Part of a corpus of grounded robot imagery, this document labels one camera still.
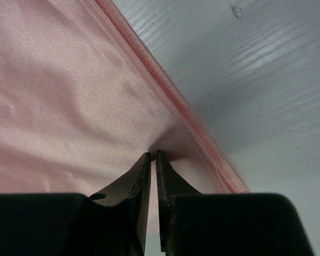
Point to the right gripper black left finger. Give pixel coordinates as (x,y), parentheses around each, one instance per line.
(112,221)

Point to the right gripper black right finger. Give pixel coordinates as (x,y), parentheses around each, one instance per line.
(192,223)

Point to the pink satin napkin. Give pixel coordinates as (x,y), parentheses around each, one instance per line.
(81,99)

